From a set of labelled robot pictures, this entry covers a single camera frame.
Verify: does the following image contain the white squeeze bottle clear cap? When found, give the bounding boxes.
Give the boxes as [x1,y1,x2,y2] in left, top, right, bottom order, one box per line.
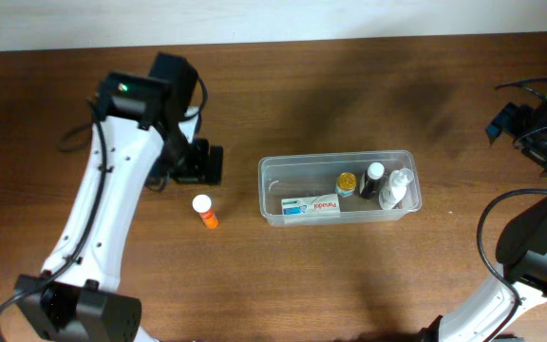
[378,168,415,210]

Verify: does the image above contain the orange tube white cap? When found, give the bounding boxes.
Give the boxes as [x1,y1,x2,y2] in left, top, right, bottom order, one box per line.
[192,195,218,229]

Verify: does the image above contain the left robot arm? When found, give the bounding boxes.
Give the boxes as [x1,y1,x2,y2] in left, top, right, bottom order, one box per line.
[10,53,223,341]

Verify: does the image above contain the dark bottle white cap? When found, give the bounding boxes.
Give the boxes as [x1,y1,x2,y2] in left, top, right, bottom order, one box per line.
[359,162,385,200]

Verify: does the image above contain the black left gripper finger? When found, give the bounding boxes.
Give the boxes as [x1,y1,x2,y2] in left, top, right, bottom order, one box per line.
[206,145,224,185]
[192,138,210,183]

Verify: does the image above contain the small jar gold lid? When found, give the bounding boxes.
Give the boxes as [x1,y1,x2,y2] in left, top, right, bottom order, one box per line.
[335,172,357,198]

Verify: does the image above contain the clear plastic container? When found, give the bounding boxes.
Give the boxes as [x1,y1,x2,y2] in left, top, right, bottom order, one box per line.
[258,150,422,227]

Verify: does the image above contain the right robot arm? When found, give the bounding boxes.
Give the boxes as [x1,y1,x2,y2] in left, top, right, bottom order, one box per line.
[416,77,547,342]

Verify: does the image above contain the white Panadol box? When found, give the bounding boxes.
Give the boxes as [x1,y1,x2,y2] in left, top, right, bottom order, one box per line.
[281,194,341,219]

